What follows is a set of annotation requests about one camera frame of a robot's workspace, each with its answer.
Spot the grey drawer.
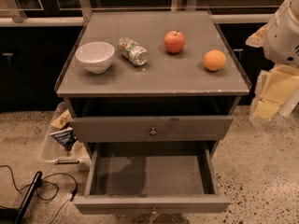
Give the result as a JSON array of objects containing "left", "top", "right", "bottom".
[
  {"left": 70, "top": 116, "right": 233, "bottom": 143},
  {"left": 74, "top": 142, "right": 230, "bottom": 215}
]

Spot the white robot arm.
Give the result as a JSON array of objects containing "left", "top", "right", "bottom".
[{"left": 246, "top": 0, "right": 299, "bottom": 124}]

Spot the grey top drawer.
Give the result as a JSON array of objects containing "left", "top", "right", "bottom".
[{"left": 70, "top": 116, "right": 233, "bottom": 143}]

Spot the grey wooden drawer cabinet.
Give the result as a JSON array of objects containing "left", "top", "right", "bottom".
[{"left": 55, "top": 11, "right": 250, "bottom": 152}]

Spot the orange fruit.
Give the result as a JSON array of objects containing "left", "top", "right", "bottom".
[{"left": 204, "top": 49, "right": 226, "bottom": 71}]

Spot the red apple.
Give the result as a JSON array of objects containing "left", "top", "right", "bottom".
[{"left": 164, "top": 31, "right": 186, "bottom": 54}]

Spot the silver green soda can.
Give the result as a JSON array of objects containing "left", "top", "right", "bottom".
[{"left": 118, "top": 37, "right": 149, "bottom": 66}]

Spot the white ceramic bowl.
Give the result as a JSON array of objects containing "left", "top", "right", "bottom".
[{"left": 75, "top": 42, "right": 115, "bottom": 74}]

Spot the tan snack packet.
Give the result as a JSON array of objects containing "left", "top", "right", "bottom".
[{"left": 51, "top": 110, "right": 71, "bottom": 130}]

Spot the dark blue snack bag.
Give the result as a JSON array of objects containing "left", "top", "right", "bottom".
[{"left": 50, "top": 127, "right": 78, "bottom": 151}]

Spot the clear plastic storage bin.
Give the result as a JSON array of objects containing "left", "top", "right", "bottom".
[{"left": 39, "top": 101, "right": 92, "bottom": 166}]

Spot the black flat bar device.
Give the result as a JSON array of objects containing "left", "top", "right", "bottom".
[{"left": 0, "top": 171, "right": 42, "bottom": 224}]

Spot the white cylindrical post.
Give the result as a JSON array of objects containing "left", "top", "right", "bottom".
[{"left": 278, "top": 88, "right": 299, "bottom": 117}]

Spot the black cable on floor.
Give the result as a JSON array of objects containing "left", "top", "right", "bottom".
[{"left": 0, "top": 164, "right": 78, "bottom": 224}]

